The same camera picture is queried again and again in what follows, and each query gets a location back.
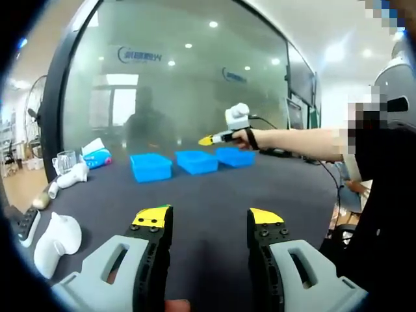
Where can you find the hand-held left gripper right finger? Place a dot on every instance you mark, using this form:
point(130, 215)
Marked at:
point(325, 286)

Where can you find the desk monitor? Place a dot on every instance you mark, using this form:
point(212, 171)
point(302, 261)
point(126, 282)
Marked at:
point(295, 113)

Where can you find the large wall screen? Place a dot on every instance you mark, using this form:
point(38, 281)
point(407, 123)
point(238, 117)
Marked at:
point(300, 78)

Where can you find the black glass wall frame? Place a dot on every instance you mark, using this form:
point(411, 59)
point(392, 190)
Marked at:
point(55, 123)

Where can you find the black standing fan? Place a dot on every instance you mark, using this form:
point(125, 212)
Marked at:
point(34, 112)

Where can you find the clear glass mug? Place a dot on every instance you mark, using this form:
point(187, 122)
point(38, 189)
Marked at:
point(66, 162)

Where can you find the person's right hand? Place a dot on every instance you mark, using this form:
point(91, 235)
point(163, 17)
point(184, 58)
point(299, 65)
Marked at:
point(242, 139)

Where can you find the person in black shirt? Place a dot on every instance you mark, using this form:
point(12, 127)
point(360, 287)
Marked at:
point(390, 195)

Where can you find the beige oval object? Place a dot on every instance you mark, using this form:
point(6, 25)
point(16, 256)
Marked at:
point(40, 201)

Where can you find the blue white tissue pack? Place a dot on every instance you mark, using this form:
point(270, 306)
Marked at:
point(96, 157)

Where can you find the small white cylinder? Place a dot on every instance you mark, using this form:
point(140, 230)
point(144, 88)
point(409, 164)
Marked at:
point(53, 190)

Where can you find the blue logo sticker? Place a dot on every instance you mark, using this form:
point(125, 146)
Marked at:
point(139, 57)
point(234, 76)

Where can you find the blue plastic bin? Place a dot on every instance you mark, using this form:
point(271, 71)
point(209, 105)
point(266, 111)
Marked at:
point(151, 167)
point(234, 157)
point(196, 161)

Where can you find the black metal stand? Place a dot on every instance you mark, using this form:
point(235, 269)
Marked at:
point(279, 151)

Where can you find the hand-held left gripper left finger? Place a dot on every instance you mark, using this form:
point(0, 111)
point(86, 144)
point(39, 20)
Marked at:
point(97, 279)

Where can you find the grey white worn device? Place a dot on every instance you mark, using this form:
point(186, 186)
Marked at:
point(399, 74)

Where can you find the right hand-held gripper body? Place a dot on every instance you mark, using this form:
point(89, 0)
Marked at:
point(237, 117)

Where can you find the person's left hand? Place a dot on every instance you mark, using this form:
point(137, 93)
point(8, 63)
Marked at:
point(177, 306)

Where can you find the black office chair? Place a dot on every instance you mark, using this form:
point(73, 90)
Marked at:
point(344, 231)

